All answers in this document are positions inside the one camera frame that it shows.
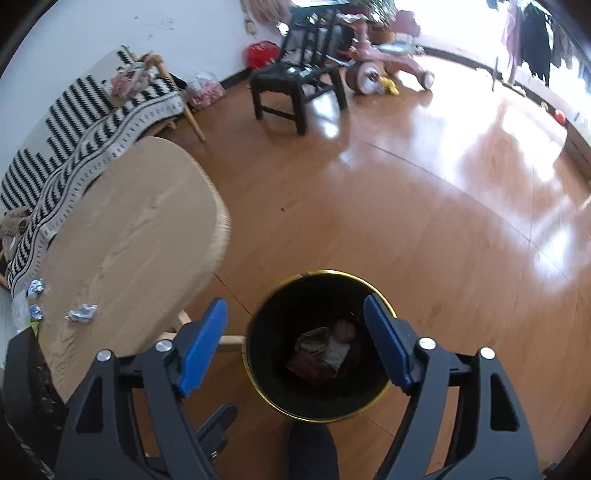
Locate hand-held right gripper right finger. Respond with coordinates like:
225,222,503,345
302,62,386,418
363,294,542,480

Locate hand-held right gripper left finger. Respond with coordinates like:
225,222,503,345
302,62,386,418
54,298,229,480

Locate black bin with gold rim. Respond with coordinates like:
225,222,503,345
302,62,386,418
243,269,402,423

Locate silver foil wrapper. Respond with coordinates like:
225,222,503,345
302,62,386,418
67,304,99,324

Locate crumpled grey paper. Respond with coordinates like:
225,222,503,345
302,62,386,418
295,328,352,370

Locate brown red packet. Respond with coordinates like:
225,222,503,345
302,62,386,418
286,353,340,384

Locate brown plush toy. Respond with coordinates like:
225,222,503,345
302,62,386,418
0,206,33,259

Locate black white striped blanket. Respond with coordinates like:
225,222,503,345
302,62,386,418
0,46,188,296

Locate clear plastic bag with items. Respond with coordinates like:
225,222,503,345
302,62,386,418
185,71,227,109

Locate black wooden chair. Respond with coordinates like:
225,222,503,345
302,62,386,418
249,7,349,136

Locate pink doll clothes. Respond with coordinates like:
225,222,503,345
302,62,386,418
108,53,160,97

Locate pink tricycle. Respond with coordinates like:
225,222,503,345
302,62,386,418
339,11,435,95

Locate red bag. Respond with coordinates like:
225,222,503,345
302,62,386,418
247,41,281,70

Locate potted plant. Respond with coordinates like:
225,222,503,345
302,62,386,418
351,0,398,17

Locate clothes on rack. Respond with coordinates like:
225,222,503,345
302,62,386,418
489,0,591,88

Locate wooden frame sofa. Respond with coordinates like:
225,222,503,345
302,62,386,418
0,46,207,296

